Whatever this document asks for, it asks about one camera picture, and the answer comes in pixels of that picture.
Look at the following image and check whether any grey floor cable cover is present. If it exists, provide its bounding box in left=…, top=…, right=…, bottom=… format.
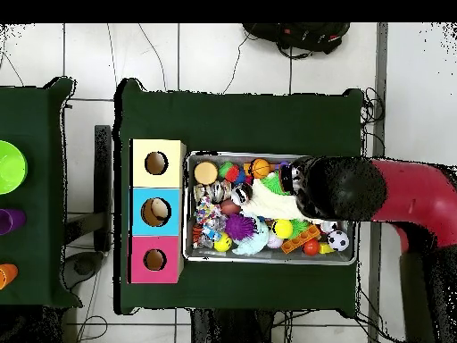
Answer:
left=367, top=22, right=389, bottom=343

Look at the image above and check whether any black cable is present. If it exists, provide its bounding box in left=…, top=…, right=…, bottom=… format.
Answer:
left=359, top=87, right=386, bottom=158

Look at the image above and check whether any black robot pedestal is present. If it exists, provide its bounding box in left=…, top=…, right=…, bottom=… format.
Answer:
left=190, top=308, right=274, bottom=343

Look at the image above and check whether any silver mesh bin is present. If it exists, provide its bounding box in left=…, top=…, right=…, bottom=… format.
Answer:
left=183, top=151, right=358, bottom=266

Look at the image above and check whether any orange cup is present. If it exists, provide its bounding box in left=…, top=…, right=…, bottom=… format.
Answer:
left=0, top=263, right=19, bottom=290

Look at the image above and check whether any purple spiky ball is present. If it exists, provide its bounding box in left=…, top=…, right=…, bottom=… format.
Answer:
left=224, top=213, right=256, bottom=241

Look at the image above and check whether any cream knitted cloth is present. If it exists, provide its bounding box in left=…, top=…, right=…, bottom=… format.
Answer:
left=239, top=172, right=322, bottom=225

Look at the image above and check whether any dark green table cloth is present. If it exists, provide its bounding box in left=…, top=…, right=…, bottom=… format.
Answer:
left=112, top=78, right=365, bottom=317
left=0, top=77, right=83, bottom=309

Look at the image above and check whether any yellow smiley ball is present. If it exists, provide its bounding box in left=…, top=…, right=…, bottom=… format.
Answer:
left=212, top=231, right=233, bottom=253

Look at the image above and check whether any black and white soccer ball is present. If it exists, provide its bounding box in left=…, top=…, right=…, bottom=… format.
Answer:
left=327, top=230, right=350, bottom=252

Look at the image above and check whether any wooden box with three holes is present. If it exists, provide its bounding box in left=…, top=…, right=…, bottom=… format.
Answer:
left=127, top=138, right=187, bottom=285

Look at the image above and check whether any green stringy puffer ball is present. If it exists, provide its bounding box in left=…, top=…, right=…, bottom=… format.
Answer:
left=260, top=171, right=291, bottom=196

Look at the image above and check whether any purple cup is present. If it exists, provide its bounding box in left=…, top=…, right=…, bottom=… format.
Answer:
left=0, top=208, right=27, bottom=236

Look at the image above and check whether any lime green bowl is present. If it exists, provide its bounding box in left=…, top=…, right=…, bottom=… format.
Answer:
left=0, top=139, right=29, bottom=196

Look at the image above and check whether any plain yellow ball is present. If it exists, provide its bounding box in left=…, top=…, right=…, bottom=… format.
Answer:
left=271, top=218, right=294, bottom=239

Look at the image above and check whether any orange round foam disc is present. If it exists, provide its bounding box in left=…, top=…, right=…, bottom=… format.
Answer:
left=193, top=161, right=219, bottom=186

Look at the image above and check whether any orange toy basketball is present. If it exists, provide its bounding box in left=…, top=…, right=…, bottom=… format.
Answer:
left=250, top=158, right=271, bottom=180

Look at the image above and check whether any black backpack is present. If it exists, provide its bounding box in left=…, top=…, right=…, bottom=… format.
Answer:
left=242, top=22, right=351, bottom=58

